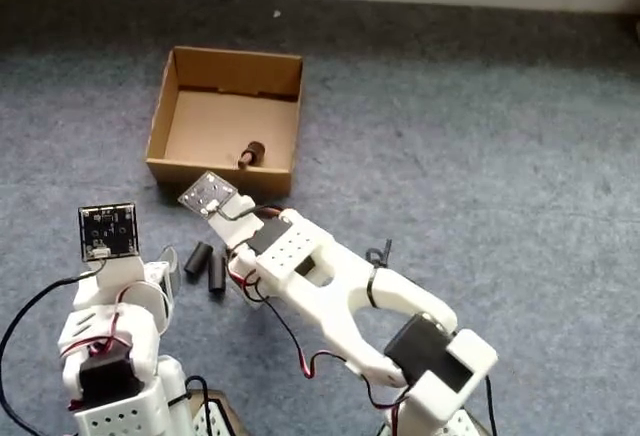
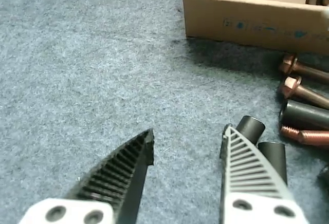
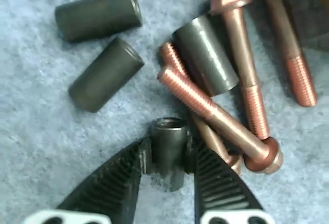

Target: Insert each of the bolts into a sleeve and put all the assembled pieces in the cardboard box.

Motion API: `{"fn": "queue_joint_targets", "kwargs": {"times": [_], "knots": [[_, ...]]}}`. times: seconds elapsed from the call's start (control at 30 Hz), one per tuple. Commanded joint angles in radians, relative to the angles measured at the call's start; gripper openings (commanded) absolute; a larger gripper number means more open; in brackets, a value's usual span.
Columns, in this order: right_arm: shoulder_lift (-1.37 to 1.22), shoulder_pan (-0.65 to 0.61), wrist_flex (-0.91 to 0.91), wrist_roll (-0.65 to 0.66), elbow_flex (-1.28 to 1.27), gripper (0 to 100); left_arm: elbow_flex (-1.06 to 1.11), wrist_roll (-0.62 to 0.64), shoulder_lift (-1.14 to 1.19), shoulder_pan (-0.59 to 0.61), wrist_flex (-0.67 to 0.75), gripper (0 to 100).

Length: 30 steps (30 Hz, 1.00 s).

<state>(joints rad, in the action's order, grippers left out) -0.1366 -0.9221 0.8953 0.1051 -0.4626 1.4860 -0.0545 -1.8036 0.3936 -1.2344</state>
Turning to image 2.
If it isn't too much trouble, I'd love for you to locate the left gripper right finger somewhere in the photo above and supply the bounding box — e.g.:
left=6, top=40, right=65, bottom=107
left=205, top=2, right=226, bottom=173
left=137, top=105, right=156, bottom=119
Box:
left=219, top=123, right=312, bottom=224

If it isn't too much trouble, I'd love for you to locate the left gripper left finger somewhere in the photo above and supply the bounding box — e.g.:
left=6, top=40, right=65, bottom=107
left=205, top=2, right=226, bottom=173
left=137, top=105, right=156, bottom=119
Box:
left=18, top=128, right=155, bottom=224

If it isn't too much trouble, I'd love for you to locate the dark metal sleeve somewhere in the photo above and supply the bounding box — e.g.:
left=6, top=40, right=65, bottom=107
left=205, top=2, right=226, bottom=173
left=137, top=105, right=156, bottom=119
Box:
left=257, top=142, right=288, bottom=185
left=279, top=100, right=329, bottom=130
left=235, top=115, right=266, bottom=146

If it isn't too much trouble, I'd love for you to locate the cardboard box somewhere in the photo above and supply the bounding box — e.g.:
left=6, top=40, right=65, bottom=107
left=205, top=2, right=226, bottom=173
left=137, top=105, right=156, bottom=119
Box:
left=181, top=0, right=329, bottom=55

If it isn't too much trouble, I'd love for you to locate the copper flange bolt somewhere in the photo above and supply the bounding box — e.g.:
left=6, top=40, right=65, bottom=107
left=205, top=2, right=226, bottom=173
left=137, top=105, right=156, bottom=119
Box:
left=280, top=125, right=329, bottom=147
left=278, top=76, right=329, bottom=110
left=279, top=53, right=329, bottom=81

